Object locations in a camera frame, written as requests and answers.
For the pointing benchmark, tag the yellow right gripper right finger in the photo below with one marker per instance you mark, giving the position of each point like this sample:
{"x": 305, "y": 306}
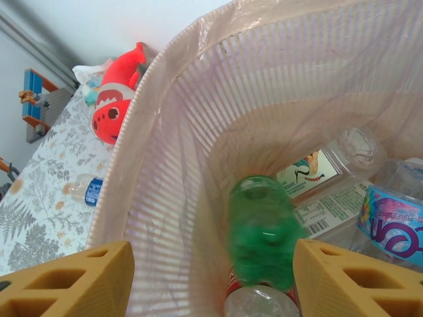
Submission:
{"x": 363, "y": 290}

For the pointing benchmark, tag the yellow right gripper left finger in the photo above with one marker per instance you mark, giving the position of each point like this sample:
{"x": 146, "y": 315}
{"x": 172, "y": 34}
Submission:
{"x": 66, "y": 297}

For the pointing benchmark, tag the clear bottle colourful label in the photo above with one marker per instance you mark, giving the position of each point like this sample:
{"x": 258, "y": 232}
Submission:
{"x": 393, "y": 224}

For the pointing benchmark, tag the clear bottle red label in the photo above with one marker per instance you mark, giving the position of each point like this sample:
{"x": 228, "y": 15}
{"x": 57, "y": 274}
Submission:
{"x": 261, "y": 303}

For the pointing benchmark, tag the small clear bottle blue label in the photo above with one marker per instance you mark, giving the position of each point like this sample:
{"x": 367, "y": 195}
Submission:
{"x": 94, "y": 193}

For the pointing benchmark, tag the beige slatted plastic bin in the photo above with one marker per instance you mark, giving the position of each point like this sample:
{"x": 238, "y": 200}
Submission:
{"x": 158, "y": 231}

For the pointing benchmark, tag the green plastic soda bottle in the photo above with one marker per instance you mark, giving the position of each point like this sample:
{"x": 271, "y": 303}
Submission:
{"x": 264, "y": 231}

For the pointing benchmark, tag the square clear bottle white cap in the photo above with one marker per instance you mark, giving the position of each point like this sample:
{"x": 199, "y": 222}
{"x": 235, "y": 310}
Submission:
{"x": 357, "y": 148}

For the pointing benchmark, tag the floral tablecloth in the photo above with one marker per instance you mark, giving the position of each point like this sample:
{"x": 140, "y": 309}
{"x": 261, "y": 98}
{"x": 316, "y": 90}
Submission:
{"x": 43, "y": 198}

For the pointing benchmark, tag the red plush fish toy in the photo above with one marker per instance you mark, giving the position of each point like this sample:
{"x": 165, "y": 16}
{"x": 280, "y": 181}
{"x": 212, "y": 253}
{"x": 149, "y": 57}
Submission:
{"x": 112, "y": 112}

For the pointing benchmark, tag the blue orange clamp wall sticker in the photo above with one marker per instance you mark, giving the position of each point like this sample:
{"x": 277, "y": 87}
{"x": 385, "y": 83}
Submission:
{"x": 31, "y": 99}

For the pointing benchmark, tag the aluminium frame post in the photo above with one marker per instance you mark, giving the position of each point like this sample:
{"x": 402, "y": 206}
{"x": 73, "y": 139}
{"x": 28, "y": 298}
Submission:
{"x": 33, "y": 46}

